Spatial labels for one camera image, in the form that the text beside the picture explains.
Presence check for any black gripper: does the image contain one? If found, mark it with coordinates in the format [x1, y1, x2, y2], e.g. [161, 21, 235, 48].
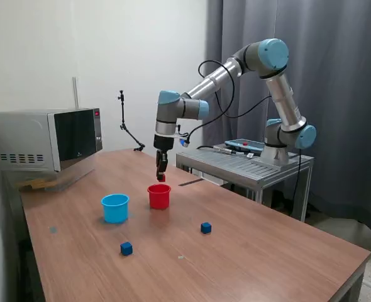
[153, 133, 175, 181]

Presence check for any red plastic cup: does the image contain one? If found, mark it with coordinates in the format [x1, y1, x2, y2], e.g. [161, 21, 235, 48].
[147, 184, 172, 210]

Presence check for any blue plastic cup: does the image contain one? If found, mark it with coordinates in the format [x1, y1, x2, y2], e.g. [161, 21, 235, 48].
[101, 193, 131, 225]

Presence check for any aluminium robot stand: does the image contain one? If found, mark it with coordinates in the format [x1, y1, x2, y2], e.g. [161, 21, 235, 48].
[175, 145, 315, 223]

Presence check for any blue teach pendant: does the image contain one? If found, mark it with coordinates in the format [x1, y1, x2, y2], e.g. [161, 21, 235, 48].
[224, 138, 265, 152]

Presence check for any wooden block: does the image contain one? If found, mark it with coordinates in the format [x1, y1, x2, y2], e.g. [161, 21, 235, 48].
[17, 177, 58, 191]

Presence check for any silver microwave oven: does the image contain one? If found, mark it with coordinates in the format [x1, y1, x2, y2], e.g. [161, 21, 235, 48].
[0, 108, 104, 173]

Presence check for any grey curtain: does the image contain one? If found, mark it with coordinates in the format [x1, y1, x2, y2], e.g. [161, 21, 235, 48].
[202, 0, 371, 238]

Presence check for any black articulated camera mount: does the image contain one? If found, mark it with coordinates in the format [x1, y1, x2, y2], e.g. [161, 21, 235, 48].
[116, 90, 146, 152]

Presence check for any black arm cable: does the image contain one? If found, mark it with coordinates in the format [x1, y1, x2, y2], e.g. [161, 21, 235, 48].
[175, 59, 273, 139]

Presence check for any white wall rod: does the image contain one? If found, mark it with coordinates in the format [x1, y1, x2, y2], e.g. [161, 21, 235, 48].
[72, 76, 79, 109]

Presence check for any black power cable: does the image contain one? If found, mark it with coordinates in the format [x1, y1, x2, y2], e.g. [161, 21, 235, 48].
[292, 147, 302, 218]

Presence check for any grey table frame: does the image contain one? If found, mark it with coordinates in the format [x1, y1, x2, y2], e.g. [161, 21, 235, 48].
[329, 253, 371, 302]

